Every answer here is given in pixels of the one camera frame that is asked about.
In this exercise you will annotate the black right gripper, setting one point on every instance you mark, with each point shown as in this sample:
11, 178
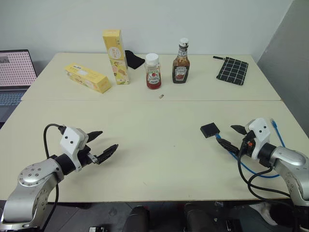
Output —
247, 145

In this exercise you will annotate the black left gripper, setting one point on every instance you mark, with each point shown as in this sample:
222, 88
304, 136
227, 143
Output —
85, 154

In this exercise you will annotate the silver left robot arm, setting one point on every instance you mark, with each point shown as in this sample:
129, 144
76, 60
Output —
36, 178

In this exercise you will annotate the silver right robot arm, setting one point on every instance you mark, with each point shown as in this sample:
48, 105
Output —
292, 169

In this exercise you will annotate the small black box device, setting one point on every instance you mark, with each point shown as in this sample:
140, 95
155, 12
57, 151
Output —
209, 130

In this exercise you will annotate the black white checked pouch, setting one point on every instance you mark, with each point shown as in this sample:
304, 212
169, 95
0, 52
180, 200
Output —
233, 71

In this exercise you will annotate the long yellow carton with label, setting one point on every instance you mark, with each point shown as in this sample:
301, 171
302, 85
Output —
87, 78

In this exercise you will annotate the small metal connector piece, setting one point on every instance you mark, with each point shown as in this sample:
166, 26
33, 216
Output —
161, 96

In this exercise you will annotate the dark rounded shape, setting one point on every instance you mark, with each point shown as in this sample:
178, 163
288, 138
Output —
198, 217
137, 218

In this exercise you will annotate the dark Heinz sauce bottle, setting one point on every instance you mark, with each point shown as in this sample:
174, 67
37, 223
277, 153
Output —
181, 67

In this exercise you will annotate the tall yellow printed carton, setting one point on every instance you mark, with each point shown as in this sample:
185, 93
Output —
117, 58

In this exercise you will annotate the clear ketchup bottle white cap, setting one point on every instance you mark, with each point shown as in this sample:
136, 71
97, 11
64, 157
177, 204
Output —
153, 72

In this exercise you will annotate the black cloth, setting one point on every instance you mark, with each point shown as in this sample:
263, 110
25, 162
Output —
134, 60

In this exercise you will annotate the open laptop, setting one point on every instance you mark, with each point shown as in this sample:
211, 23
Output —
13, 70

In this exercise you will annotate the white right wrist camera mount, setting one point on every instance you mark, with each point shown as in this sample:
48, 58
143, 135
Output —
260, 135

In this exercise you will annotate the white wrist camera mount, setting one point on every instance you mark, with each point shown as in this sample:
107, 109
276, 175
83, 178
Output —
71, 142
260, 135

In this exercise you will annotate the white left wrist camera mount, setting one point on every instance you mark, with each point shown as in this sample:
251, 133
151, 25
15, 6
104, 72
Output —
71, 142

